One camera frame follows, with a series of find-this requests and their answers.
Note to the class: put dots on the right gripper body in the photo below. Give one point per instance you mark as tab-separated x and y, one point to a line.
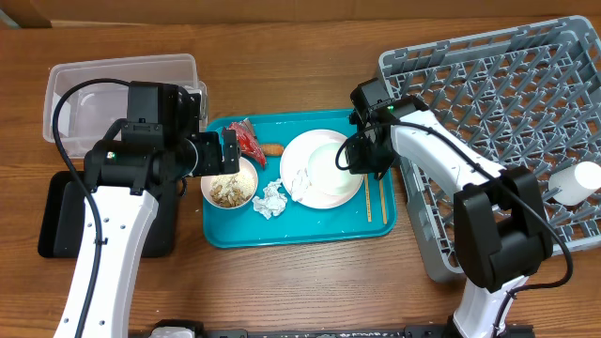
369	160

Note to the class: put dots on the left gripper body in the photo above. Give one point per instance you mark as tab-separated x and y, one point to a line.
204	155

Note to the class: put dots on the red snack wrapper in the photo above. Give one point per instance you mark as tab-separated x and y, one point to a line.
248	142

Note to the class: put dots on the small white bowl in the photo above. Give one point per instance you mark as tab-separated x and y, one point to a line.
326	176

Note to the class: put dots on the large white plate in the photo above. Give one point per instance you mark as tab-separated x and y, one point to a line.
296	157

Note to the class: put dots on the white tissue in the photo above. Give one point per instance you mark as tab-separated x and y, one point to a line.
273	203
300	185

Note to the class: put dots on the white cup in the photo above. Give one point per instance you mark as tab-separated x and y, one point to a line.
576	183

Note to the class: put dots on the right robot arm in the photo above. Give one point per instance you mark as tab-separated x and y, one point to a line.
501	237

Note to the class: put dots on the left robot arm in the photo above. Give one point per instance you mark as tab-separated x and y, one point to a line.
155	146

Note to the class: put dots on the grey dishwasher rack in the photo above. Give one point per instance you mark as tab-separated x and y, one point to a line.
527	95

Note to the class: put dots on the left wooden chopstick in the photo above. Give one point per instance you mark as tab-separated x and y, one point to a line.
367	198

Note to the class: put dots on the wooden chopstick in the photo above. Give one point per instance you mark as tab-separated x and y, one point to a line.
383	202
367	198

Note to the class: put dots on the right wooden chopstick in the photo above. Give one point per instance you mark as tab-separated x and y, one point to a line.
383	202

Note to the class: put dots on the orange carrot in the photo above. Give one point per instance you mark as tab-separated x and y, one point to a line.
272	150

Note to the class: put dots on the peanut shells and rice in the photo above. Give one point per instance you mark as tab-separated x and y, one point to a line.
230	191

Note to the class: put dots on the white bowl with food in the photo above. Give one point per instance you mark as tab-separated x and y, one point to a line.
245	167

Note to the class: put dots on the teal serving tray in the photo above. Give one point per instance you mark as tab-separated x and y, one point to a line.
244	227

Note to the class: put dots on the clear plastic bin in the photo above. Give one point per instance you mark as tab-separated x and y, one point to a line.
88	113

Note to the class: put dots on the black plastic tray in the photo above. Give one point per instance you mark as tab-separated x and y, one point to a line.
63	221

